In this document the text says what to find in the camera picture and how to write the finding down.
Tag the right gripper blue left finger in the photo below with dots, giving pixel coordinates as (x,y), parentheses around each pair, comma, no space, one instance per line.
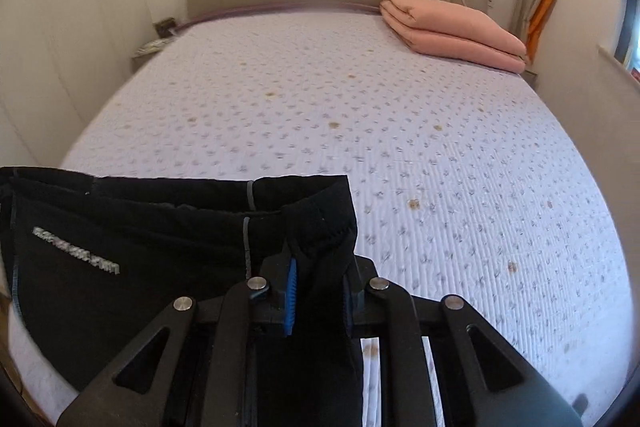
(273,294)

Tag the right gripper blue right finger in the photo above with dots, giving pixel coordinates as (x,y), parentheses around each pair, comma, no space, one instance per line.
(364,298)

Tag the black hooded jacket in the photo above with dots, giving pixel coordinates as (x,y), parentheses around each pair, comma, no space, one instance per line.
(93,260)

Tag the white patterned bed mattress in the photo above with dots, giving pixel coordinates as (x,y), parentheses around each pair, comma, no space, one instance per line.
(509,300)

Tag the folded pink blanket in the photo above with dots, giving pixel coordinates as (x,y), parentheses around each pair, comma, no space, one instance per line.
(444,29)

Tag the right bedside table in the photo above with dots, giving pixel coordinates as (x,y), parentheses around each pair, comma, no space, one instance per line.
(530,78)

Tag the bedside table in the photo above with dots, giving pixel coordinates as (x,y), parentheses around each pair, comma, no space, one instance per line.
(530,78)
(166,33)

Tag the left bedside table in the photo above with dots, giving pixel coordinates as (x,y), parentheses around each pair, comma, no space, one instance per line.
(166,33)

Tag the window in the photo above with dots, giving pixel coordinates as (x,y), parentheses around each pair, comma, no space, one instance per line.
(627,47)

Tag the white wardrobe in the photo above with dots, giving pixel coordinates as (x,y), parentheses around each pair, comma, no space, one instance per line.
(61,61)

